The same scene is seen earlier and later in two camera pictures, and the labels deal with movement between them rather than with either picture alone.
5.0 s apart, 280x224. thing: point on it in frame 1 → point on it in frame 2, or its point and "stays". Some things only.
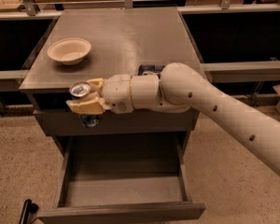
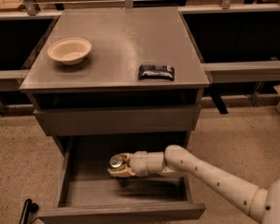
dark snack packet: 149,70 stays
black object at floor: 28,207 stays
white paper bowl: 69,50 stays
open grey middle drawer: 129,177 stays
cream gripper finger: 96,80 → 127,158
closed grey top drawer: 56,121 stays
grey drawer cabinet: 129,165 stays
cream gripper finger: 91,105 → 124,172
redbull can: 79,89 → 117,161
